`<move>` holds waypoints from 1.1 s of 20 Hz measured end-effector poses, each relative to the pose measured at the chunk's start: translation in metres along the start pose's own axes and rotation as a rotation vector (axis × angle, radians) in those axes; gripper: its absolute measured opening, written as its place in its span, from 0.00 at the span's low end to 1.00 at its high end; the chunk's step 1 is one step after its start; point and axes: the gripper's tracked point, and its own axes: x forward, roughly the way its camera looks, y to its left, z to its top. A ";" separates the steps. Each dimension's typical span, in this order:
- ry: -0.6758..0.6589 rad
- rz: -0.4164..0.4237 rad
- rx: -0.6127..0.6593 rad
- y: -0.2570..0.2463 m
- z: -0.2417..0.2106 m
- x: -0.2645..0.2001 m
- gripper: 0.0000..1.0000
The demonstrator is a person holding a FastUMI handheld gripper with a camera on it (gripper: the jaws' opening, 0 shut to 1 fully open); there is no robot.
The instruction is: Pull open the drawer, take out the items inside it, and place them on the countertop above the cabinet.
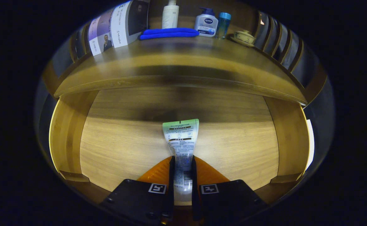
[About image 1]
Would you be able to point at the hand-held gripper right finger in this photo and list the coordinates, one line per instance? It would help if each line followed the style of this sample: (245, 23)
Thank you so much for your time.
(194, 194)

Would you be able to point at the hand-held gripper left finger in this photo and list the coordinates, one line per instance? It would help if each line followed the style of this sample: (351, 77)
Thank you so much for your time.
(172, 194)

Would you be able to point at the white cleanser tube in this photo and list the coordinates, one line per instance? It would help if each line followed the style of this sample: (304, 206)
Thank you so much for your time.
(180, 138)

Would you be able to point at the brown wooden drawer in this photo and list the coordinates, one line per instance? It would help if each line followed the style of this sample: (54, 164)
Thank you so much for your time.
(123, 147)

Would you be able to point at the brown wooden countertop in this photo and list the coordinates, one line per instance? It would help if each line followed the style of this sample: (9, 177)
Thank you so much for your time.
(183, 53)

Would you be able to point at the brown wooden cabinet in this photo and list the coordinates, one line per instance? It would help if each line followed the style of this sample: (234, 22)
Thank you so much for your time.
(186, 12)

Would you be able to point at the blue folded cloth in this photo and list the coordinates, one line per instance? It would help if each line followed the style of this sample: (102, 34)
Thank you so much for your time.
(167, 33)

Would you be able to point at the tan lidded teacup with saucer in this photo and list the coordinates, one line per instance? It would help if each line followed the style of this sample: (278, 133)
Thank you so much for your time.
(244, 37)

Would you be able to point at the white bottle with blue pump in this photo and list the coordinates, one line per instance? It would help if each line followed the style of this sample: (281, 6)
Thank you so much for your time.
(206, 25)

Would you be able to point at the teal bottle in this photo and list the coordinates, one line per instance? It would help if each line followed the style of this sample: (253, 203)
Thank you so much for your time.
(223, 26)

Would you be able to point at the thick white and black book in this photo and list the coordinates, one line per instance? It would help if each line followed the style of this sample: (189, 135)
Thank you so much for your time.
(123, 28)

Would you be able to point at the purple book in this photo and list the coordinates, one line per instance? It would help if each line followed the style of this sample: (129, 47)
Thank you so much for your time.
(100, 34)

